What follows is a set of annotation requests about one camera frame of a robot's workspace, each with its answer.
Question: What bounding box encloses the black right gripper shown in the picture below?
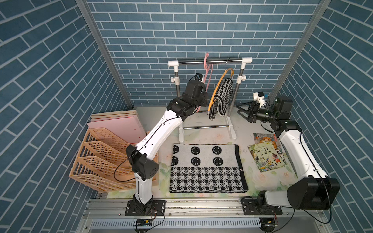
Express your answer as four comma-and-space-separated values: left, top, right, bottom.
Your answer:
235, 103, 275, 125

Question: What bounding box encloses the orange clothes hanger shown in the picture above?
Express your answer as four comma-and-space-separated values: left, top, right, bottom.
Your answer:
207, 68, 235, 113

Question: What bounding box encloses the houndstooth black white scarf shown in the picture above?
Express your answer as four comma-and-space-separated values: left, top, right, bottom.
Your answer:
208, 78, 233, 120

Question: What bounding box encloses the pink clothes hanger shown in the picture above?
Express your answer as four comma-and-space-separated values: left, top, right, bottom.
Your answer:
195, 52, 214, 113

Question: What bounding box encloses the smiley plaid black white scarf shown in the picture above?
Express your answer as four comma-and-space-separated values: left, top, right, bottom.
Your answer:
170, 144, 249, 194

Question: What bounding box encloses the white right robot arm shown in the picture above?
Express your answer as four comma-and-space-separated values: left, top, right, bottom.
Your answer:
237, 96, 340, 215

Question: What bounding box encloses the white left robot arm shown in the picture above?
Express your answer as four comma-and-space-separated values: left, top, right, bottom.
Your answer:
125, 79, 207, 216

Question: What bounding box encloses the white steel clothes rack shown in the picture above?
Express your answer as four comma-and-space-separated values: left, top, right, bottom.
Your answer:
168, 57, 253, 143

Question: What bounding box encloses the colourful picture book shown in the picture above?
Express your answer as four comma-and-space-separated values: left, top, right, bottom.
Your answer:
248, 133, 287, 173

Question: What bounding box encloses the orange plastic file organizer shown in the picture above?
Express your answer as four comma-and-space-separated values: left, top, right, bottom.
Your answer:
68, 127, 160, 193

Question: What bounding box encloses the green circuit board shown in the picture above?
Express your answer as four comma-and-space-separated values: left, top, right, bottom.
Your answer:
134, 219, 153, 228

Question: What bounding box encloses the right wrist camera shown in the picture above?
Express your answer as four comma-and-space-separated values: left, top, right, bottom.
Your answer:
253, 91, 269, 109

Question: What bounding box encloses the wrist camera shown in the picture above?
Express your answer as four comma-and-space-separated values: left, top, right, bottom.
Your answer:
194, 73, 203, 81
253, 91, 269, 109

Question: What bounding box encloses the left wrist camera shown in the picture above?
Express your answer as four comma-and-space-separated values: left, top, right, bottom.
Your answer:
194, 73, 203, 81

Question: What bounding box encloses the right aluminium corner post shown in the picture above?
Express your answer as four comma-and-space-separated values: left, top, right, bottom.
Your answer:
269, 0, 331, 103

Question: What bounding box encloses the aluminium corner post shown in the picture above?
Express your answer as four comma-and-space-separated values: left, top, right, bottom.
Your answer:
76, 0, 134, 110
269, 0, 331, 103

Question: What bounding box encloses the left aluminium corner post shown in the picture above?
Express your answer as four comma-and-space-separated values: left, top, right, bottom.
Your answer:
76, 0, 134, 110

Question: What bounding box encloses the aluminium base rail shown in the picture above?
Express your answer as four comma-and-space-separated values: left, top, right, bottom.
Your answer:
75, 196, 295, 233

